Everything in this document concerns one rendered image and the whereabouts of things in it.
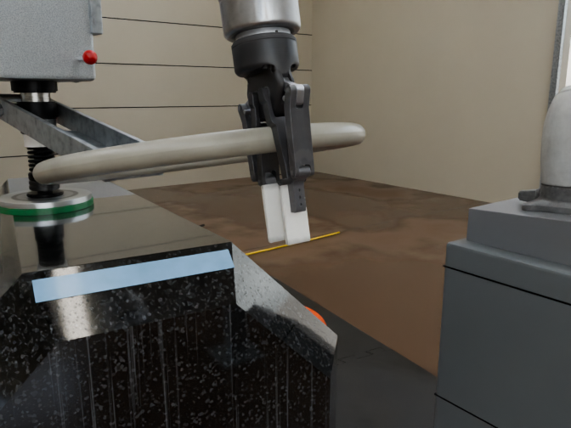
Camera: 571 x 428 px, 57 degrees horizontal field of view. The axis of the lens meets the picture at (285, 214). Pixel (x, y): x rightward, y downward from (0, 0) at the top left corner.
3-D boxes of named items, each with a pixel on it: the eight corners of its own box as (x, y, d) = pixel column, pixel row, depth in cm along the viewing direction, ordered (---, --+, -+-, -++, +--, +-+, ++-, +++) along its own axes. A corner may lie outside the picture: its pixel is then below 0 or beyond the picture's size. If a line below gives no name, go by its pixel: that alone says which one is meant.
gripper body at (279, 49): (310, 28, 59) (320, 112, 59) (274, 47, 66) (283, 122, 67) (250, 26, 55) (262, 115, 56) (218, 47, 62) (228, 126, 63)
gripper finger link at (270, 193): (262, 185, 63) (260, 185, 63) (270, 243, 63) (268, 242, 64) (285, 182, 64) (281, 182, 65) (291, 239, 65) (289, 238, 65)
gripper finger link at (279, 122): (285, 89, 62) (291, 85, 60) (308, 183, 61) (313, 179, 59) (256, 91, 60) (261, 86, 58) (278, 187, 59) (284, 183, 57)
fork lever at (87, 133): (-39, 105, 135) (-41, 85, 133) (38, 104, 149) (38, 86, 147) (85, 184, 91) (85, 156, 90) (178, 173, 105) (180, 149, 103)
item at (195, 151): (-13, 194, 82) (-16, 174, 82) (231, 165, 116) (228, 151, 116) (149, 164, 47) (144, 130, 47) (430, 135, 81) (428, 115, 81)
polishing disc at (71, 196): (105, 199, 130) (105, 195, 130) (13, 213, 116) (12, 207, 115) (72, 188, 145) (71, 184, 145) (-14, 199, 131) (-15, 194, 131)
